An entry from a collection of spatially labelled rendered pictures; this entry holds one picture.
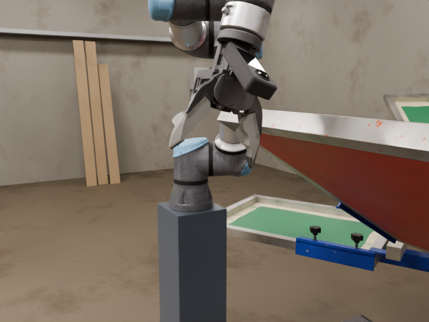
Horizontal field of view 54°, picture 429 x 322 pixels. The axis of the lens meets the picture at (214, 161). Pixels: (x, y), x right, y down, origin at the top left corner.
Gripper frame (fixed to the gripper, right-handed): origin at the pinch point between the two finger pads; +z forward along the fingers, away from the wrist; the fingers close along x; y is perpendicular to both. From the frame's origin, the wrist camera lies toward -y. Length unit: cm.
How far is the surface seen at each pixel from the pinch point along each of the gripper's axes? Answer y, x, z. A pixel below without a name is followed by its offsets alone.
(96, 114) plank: 650, -131, -4
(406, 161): -18.9, -19.0, -7.0
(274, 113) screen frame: 8.8, -15.0, -11.3
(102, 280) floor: 277, -83, 130
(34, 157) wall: 698, -61, 93
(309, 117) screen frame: -1.6, -15.0, -11.1
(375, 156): -13.4, -19.2, -6.9
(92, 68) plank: 663, -110, -75
